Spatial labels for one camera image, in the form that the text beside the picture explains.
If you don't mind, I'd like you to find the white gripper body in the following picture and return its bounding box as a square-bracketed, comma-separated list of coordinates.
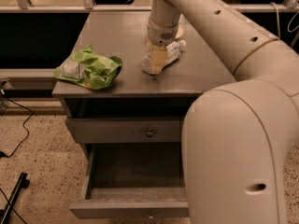
[148, 16, 179, 46]

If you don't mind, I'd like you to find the clear plastic water bottle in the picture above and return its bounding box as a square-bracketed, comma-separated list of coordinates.
[141, 40, 187, 75]

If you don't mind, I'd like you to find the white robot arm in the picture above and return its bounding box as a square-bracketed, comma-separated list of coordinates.
[148, 0, 299, 224]

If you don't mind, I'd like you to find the grey wooden drawer cabinet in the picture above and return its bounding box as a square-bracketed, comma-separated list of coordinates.
[51, 10, 237, 220]

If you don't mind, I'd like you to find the closed grey top drawer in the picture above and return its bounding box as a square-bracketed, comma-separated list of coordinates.
[65, 119, 181, 144]

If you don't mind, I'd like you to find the open grey middle drawer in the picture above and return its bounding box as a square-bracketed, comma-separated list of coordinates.
[69, 142, 189, 219]

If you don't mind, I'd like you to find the white paper bowl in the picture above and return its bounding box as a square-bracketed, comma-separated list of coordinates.
[175, 25, 184, 40]

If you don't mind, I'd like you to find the green chip bag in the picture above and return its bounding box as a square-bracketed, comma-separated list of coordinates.
[54, 45, 122, 91]

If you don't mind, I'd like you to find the metal window railing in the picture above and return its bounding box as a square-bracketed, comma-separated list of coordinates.
[0, 0, 299, 15]

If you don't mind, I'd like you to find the black stand leg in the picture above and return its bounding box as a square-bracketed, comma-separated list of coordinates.
[0, 173, 30, 224]

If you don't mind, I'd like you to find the white cable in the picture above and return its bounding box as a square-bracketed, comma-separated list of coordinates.
[269, 2, 282, 40]

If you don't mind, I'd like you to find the black floor cable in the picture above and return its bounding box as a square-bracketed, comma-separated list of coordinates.
[0, 87, 36, 159]

